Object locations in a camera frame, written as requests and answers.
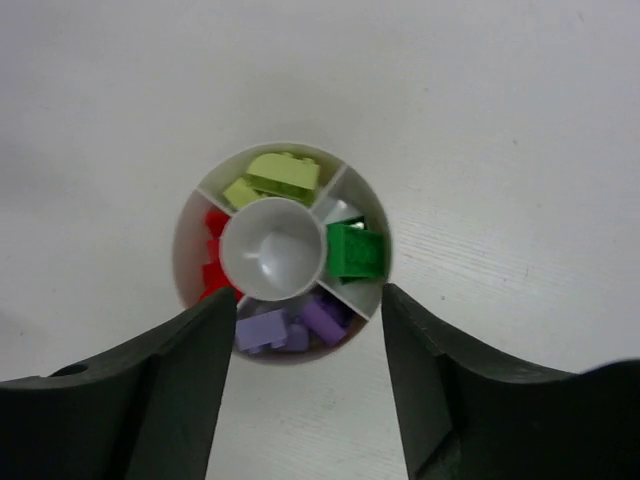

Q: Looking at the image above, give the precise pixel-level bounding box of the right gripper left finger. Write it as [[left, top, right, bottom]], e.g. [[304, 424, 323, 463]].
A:
[[1, 288, 236, 479]]

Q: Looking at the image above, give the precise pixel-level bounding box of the green and yellow lego stack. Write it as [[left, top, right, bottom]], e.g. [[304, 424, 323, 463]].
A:
[[326, 216, 386, 283]]

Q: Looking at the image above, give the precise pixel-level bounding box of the purple square lego brick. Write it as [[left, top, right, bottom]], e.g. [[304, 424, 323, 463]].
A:
[[299, 295, 354, 347]]

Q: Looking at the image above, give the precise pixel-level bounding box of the light purple small lego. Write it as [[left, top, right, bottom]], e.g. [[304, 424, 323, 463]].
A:
[[235, 309, 310, 354]]

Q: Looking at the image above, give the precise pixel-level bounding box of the red long lego brick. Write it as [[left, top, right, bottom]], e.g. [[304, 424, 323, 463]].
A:
[[199, 209, 244, 302]]

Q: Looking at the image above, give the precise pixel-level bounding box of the yellow-green lego brick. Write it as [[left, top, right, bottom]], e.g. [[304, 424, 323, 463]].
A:
[[223, 152, 321, 209]]

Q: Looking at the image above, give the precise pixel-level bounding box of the white round divided container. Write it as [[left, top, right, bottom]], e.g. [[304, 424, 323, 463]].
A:
[[173, 143, 392, 361]]

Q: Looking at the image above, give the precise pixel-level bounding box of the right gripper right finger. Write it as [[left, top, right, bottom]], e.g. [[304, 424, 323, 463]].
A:
[[381, 284, 639, 479]]

